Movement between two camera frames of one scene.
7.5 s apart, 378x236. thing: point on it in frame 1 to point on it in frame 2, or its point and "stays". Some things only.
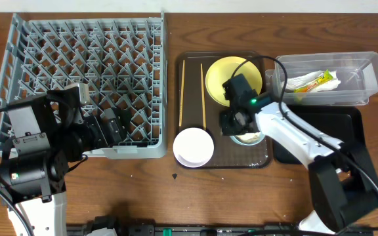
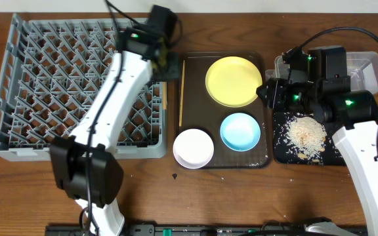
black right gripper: [226, 128] to [277, 86]
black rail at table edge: [109, 225] stays
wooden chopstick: [203, 97] to [165, 95]
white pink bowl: [193, 147] stays
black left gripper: [103, 132] to [168, 67]
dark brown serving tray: [195, 107] stays
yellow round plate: [224, 69] stays
